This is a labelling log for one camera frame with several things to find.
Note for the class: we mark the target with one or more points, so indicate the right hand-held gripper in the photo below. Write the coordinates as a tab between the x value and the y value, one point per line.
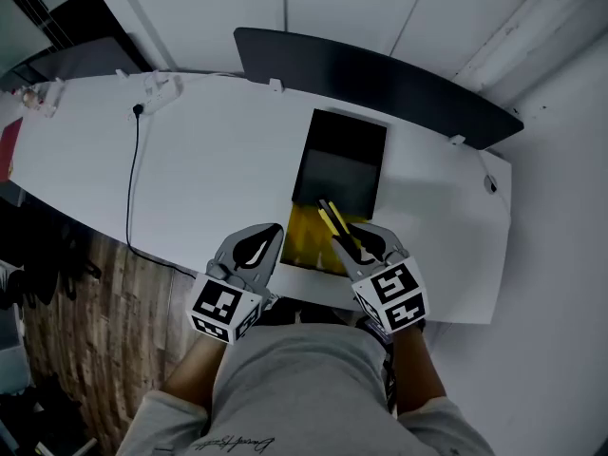
394	297

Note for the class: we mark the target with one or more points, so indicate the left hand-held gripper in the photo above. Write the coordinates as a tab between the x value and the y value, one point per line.
223	307

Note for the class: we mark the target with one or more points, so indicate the yellow black pen tool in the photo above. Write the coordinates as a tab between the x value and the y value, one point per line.
332	216

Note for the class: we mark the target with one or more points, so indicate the yellow and black box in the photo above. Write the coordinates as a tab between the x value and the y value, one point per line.
342	159

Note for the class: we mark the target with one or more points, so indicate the person's right forearm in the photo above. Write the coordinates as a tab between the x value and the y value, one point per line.
418	373

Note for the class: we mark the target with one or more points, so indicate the person's left forearm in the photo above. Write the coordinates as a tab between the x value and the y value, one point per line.
197	368

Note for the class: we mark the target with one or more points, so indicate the person's grey t-shirt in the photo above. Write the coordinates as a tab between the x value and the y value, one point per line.
304	392

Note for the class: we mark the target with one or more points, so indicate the long dark desk divider panel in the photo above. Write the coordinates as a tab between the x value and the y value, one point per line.
380	83

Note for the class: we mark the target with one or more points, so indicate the white power strip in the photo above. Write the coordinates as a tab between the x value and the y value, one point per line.
159	95

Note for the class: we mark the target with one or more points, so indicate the black office chair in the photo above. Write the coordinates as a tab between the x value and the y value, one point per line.
43	254

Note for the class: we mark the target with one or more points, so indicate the short dark desk divider panel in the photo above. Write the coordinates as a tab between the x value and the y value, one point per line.
95	57

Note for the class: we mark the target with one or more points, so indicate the red folder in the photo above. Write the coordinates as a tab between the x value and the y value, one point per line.
9	150

